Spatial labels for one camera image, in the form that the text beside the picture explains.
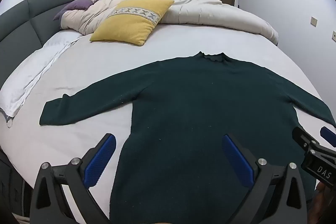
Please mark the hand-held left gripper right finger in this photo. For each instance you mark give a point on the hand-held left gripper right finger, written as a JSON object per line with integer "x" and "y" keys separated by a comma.
{"x": 236, "y": 157}

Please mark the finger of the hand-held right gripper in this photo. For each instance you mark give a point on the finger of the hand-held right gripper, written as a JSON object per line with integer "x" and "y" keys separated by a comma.
{"x": 329, "y": 136}
{"x": 303, "y": 137}

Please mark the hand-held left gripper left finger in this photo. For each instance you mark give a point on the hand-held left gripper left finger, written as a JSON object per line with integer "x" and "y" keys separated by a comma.
{"x": 101, "y": 158}

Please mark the dark green sweater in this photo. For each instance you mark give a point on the dark green sweater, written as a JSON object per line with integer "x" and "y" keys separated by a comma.
{"x": 189, "y": 98}

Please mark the bed with white sheet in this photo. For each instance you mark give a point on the bed with white sheet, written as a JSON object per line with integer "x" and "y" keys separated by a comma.
{"x": 105, "y": 64}

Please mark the flat white pillow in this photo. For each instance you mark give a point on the flat white pillow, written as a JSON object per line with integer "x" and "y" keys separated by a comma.
{"x": 34, "y": 71}

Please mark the yellow patterned pillow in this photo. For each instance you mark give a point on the yellow patterned pillow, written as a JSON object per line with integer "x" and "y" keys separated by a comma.
{"x": 126, "y": 27}

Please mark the beige duvet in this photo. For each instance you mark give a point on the beige duvet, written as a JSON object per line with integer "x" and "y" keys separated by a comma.
{"x": 204, "y": 8}

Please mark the grey upholstered headboard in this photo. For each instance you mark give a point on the grey upholstered headboard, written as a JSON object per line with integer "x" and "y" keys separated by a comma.
{"x": 18, "y": 29}

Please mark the purple pillow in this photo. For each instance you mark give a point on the purple pillow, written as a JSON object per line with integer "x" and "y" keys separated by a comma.
{"x": 76, "y": 5}

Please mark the beige wall socket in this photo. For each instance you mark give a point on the beige wall socket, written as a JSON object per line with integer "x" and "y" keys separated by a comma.
{"x": 334, "y": 37}

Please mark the beige wall switch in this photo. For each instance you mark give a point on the beige wall switch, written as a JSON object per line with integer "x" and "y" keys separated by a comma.
{"x": 314, "y": 21}

